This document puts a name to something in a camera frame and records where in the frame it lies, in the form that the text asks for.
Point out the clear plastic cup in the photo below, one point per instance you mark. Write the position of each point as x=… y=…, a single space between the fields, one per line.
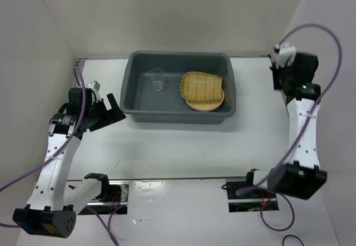
x=157 y=77

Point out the woven bamboo tray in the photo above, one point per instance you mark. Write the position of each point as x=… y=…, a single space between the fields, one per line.
x=201 y=87

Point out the tan plate with bear print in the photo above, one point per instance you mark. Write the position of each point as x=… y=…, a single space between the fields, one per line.
x=206 y=107

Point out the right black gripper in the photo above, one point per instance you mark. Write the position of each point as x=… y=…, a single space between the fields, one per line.
x=276 y=85

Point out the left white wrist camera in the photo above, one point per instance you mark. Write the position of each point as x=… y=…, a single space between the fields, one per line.
x=94 y=86

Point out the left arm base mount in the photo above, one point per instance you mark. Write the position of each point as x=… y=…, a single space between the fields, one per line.
x=116 y=202

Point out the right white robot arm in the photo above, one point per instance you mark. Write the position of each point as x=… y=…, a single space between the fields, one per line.
x=298 y=174

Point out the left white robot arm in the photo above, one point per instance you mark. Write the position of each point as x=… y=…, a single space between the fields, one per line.
x=48 y=211

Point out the aluminium frame rail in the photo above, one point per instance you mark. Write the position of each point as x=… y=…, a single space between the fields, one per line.
x=78 y=71

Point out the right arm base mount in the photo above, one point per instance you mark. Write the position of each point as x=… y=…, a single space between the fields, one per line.
x=249 y=202

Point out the grey plastic bin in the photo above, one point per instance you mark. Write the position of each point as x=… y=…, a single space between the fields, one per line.
x=144 y=104

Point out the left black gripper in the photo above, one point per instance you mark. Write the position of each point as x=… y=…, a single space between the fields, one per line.
x=110 y=116

